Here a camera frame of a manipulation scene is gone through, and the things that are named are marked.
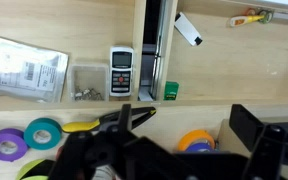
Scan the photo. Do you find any white handheld meter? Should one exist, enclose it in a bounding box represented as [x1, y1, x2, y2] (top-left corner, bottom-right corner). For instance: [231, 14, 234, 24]
[109, 45, 135, 98]

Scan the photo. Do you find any small green washi tape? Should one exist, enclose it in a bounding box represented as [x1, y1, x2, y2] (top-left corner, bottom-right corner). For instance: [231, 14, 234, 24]
[258, 9, 274, 25]

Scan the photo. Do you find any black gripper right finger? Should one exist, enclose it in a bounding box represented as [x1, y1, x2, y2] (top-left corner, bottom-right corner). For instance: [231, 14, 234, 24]
[229, 103, 288, 180]

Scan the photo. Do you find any teal tape roll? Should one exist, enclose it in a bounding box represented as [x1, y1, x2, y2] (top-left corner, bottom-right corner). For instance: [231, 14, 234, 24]
[23, 117, 63, 151]

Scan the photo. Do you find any orange tape roll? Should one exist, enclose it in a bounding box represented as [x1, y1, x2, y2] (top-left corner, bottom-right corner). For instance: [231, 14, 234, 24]
[177, 129, 216, 153]

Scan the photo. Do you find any white black marker device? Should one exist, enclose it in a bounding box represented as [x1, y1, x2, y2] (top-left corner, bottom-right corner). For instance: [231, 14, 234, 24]
[174, 11, 204, 47]

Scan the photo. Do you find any wooden drawer with dividers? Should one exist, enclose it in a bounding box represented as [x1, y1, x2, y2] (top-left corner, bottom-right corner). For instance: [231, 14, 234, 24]
[0, 0, 147, 112]

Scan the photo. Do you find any clear plastic screw box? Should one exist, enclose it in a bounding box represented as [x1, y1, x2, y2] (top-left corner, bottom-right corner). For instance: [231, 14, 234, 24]
[67, 63, 110, 102]

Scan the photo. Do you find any silver antistatic bag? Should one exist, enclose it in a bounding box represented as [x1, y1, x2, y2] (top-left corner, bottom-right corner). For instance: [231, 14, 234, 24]
[0, 34, 70, 104]

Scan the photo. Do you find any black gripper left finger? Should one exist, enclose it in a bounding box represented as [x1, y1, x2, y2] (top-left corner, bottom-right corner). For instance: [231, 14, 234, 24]
[48, 103, 172, 180]

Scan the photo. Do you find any blue tape roll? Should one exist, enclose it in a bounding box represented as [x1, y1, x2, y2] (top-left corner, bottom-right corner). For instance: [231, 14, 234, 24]
[185, 142, 215, 154]

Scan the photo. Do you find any yellow orange handheld tool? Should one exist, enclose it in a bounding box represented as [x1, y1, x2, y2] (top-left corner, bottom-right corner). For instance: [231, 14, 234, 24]
[229, 14, 266, 28]

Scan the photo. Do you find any small green box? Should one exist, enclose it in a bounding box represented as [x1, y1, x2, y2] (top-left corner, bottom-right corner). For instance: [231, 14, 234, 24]
[163, 80, 180, 101]

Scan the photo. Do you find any metal drawer slide rail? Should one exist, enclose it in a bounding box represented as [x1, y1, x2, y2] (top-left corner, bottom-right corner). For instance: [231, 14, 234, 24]
[149, 0, 169, 101]

